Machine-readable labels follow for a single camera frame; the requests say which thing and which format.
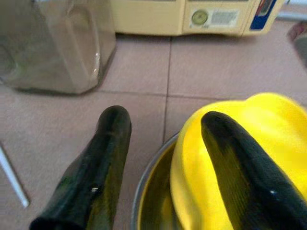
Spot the yellow cloth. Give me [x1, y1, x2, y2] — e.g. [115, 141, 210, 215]
[169, 92, 307, 230]

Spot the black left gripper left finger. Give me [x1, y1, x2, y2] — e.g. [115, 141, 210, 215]
[28, 105, 132, 230]

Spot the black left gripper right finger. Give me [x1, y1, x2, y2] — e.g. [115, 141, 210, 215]
[201, 110, 307, 230]

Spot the brown powder jar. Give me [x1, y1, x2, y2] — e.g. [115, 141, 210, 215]
[0, 0, 117, 94]

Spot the grey plastic hose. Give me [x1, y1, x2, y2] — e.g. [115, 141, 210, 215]
[278, 11, 307, 22]

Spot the white chopsticks green clip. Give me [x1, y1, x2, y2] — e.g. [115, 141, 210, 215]
[0, 142, 30, 208]

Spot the small steel bowl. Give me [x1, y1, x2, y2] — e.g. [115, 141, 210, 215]
[130, 131, 183, 230]

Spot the cream water ionizer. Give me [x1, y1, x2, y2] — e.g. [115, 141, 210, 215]
[110, 0, 286, 37]

